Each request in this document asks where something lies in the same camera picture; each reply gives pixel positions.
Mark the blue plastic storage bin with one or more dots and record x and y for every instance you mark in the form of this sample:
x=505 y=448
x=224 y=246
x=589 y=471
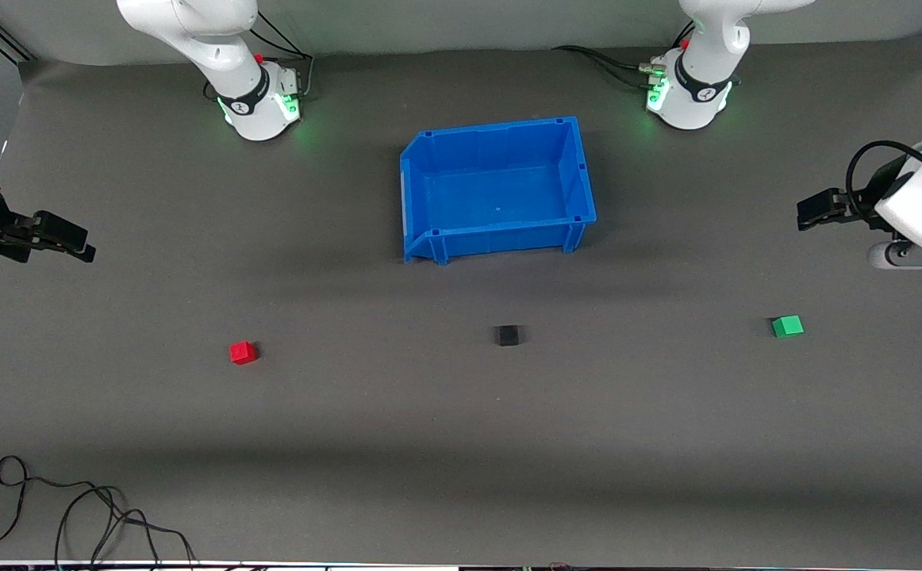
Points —
x=497 y=198

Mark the small green cube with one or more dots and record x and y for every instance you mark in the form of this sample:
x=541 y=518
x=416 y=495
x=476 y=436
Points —
x=787 y=326

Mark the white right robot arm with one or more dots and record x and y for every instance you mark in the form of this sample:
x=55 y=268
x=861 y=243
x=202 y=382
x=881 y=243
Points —
x=259 y=107

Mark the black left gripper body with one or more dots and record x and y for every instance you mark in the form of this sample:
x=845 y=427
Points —
x=860 y=208

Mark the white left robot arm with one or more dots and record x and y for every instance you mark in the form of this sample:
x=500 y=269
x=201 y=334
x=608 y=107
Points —
x=695 y=103

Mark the small black cube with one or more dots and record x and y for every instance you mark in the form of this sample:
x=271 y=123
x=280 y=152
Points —
x=507 y=336

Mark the small red cube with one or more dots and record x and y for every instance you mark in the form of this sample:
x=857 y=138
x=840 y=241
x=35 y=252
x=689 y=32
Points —
x=243 y=353

